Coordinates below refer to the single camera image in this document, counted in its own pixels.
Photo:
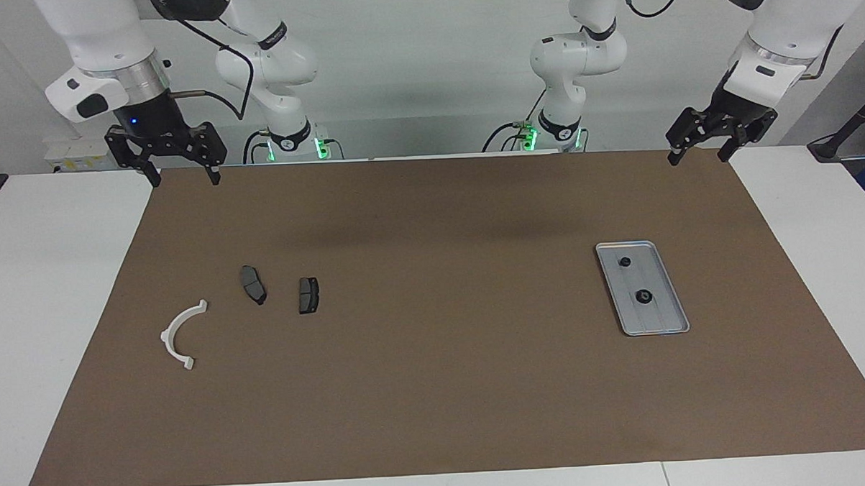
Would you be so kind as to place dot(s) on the dark grey curved brake pad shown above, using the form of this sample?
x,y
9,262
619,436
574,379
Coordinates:
x,y
251,284

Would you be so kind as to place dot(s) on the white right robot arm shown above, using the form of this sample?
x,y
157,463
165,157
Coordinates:
x,y
101,39

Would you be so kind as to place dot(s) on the white power strip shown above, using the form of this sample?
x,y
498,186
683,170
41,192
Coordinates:
x,y
77,155

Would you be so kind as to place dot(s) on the black stand with pole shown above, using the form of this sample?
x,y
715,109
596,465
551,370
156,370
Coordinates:
x,y
828,146

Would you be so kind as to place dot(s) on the dark grey rectangular brake pad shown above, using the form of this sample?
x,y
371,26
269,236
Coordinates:
x,y
308,295

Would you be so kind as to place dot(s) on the brown table mat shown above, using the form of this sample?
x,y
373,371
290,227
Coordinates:
x,y
437,387

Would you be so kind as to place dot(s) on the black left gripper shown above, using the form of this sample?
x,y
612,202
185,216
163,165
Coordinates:
x,y
734,114

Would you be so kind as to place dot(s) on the large black bearing gear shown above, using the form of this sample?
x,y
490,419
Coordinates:
x,y
643,297

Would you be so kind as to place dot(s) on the white curved plastic bracket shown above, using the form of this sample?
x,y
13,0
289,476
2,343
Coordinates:
x,y
169,331

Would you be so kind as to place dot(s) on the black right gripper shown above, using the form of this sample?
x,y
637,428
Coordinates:
x,y
151,130

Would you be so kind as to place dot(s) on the silver metal tray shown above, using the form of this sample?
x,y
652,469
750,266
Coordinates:
x,y
658,321

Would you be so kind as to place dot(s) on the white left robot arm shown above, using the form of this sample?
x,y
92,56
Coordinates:
x,y
784,22

